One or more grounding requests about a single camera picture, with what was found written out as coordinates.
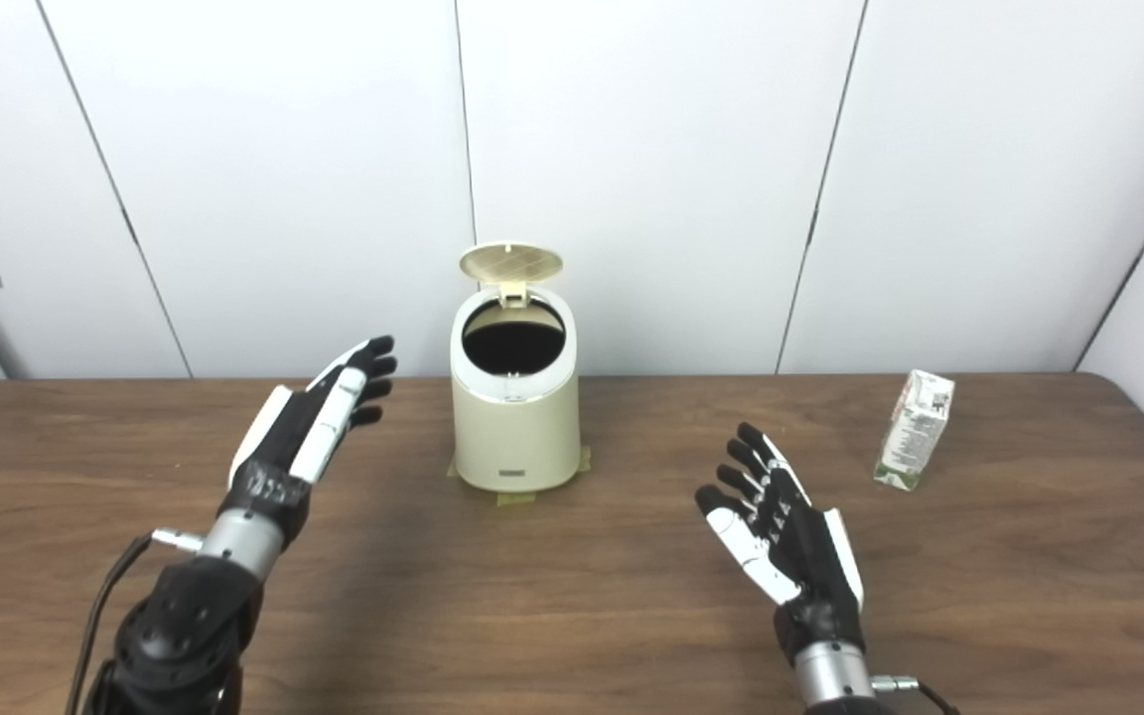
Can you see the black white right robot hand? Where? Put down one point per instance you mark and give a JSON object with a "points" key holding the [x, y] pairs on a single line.
{"points": [[790, 536]]}

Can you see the yellow-green tape piece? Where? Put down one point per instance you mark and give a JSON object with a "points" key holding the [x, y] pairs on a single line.
{"points": [[515, 498], [584, 461]]}

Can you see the cream round bin lid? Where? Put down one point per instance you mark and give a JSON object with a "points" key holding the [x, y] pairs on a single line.
{"points": [[510, 263]]}

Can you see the white green milk carton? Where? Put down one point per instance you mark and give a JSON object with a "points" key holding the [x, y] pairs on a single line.
{"points": [[915, 427]]}

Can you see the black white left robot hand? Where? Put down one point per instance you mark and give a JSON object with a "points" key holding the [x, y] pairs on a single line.
{"points": [[309, 427]]}

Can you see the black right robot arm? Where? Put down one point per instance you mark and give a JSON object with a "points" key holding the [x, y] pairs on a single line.
{"points": [[835, 680]]}

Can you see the cream-colored plastic bin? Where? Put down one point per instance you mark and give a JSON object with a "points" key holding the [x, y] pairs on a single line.
{"points": [[517, 432]]}

